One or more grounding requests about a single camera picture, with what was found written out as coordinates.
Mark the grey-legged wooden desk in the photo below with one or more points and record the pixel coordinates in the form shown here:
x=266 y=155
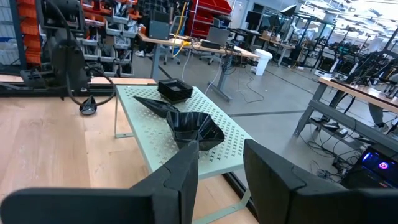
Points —
x=202 y=46
x=348 y=93

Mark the white trash bin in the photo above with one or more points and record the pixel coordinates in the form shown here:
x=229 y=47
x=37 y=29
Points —
x=261 y=62

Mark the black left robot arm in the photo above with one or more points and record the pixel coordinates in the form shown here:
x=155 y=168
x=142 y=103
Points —
x=70 y=62

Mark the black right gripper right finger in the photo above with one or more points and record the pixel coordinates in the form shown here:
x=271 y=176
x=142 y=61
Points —
x=295 y=202

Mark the black robot workstation frame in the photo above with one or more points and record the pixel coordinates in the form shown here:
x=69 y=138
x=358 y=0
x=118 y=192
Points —
x=373 y=59
x=314 y=40

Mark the red storage bin rack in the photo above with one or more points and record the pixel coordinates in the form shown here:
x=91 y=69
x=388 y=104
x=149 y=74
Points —
x=208 y=15

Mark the black wavy-edged mini plate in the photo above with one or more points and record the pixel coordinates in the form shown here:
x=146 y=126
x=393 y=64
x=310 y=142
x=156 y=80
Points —
x=202 y=148
x=206 y=145
x=192 y=124
x=211 y=141

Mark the orange storage bin rack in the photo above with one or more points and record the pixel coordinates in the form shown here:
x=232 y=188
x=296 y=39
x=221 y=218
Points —
x=29 y=31

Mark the black teardrop mini plate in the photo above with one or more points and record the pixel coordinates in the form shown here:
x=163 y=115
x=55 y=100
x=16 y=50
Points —
x=155 y=105
x=161 y=114
x=88 y=108

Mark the grey office chair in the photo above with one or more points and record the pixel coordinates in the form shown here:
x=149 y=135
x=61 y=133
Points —
x=175 y=37

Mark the green perforated metal shelf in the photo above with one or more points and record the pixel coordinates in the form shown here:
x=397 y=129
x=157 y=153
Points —
x=149 y=133

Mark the black studio light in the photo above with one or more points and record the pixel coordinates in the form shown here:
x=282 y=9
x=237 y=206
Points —
x=289 y=11

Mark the grey storage bin rack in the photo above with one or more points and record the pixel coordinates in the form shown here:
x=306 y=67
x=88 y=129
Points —
x=109 y=40

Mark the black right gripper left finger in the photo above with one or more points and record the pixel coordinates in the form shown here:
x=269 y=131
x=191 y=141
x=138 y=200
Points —
x=124 y=205

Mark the black computer monitor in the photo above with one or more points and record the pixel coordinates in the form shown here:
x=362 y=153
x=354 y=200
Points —
x=159 y=26

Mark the person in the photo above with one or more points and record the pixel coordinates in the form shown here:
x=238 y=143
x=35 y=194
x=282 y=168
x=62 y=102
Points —
x=377 y=112

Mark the grey laptop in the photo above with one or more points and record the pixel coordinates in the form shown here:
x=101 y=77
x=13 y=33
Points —
x=217 y=36

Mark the black computer with LED lights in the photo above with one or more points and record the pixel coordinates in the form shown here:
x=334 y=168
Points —
x=376 y=168

